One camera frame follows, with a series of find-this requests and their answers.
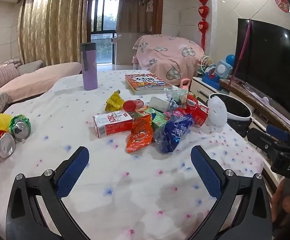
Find orange snack packet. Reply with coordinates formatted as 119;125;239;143
126;114;153;153

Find pink heart-print cover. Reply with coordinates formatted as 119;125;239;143
132;34;205;87

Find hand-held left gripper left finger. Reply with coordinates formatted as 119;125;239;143
6;146;95;240

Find pink sofa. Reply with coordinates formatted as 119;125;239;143
0;59;83;128

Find red snack packet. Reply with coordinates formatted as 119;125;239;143
177;92;209;127

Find pink striped pillow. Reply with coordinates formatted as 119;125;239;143
0;63;21;93

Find white tissue pack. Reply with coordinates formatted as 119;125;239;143
149;96;170;112

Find wooden door frame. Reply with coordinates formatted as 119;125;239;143
86;0;164;65

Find person's right hand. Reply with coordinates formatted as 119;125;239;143
271;179;290;224

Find white floral tablecloth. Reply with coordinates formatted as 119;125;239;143
0;69;264;240

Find yellow wrapper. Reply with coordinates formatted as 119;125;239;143
104;90;124;112

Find television stand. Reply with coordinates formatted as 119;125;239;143
190;76;290;193

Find beige patterned curtain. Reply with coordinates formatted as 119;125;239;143
16;0;89;67

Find purple insulated tumbler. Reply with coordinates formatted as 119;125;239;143
79;42;98;91

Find round red wall sticker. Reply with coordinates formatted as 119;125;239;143
275;0;290;13

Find thick orange book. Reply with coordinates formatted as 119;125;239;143
125;73;173;95

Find pink stick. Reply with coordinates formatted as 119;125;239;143
228;19;252;90

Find black television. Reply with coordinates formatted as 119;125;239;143
233;18;290;137

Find blue snack packet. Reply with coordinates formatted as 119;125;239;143
154;114;194;153

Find red cylindrical container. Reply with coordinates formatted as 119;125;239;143
122;99;144;113

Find green snack packet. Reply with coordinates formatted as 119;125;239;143
135;106;172;130

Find red hanging knot decoration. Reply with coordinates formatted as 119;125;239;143
197;0;210;52

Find white bin with black bag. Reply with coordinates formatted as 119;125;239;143
209;93;253;137

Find crushed red can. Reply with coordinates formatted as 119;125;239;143
0;129;16;159

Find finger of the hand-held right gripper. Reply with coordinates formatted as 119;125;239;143
266;124;290;153
247;127;290;178

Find blue toy box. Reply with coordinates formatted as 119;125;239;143
202;60;233;90

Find colourful wheel toy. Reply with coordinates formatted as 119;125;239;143
197;55;214;74

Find crushed green can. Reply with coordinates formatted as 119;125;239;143
9;114;32;141

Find yellow ribbed plastic cup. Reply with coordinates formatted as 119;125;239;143
0;113;13;132

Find red and white carton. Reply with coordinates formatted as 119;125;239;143
92;110;133;138

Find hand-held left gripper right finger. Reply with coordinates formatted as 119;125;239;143
184;145;273;240

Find pale wrappers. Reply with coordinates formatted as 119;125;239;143
165;86;189;107

